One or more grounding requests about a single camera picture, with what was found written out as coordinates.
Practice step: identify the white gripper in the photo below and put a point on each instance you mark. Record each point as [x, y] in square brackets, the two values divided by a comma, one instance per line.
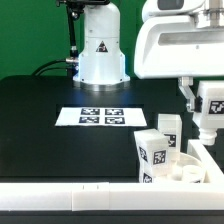
[181, 38]

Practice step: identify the white round stool seat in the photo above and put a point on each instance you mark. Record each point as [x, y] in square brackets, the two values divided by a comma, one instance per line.
[187, 169]

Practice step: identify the white L-shaped fence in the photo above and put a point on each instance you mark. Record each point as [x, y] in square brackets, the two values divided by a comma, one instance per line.
[208, 195]

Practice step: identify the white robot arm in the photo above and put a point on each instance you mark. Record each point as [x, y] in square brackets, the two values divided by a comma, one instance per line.
[101, 63]

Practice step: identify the black camera stand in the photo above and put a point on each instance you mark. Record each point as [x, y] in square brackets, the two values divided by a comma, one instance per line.
[74, 8]

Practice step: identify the white marker sheet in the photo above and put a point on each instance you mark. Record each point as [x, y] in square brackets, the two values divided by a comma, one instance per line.
[99, 116]

